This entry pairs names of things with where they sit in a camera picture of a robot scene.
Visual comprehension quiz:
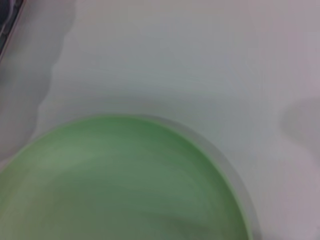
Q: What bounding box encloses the light green plate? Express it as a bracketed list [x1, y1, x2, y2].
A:
[0, 113, 253, 240]

